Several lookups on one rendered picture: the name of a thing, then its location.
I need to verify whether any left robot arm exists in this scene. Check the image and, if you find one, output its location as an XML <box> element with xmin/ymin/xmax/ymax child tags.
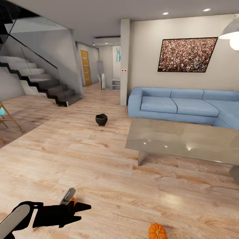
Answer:
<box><xmin>0</xmin><ymin>188</ymin><xmax>91</xmax><ymax>239</ymax></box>

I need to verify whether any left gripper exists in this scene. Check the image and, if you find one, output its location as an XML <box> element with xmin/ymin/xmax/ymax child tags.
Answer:
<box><xmin>46</xmin><ymin>201</ymin><xmax>91</xmax><ymax>228</ymax></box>

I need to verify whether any cauldron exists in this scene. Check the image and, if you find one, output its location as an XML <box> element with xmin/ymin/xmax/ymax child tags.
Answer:
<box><xmin>96</xmin><ymin>114</ymin><xmax>108</xmax><ymax>126</ymax></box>

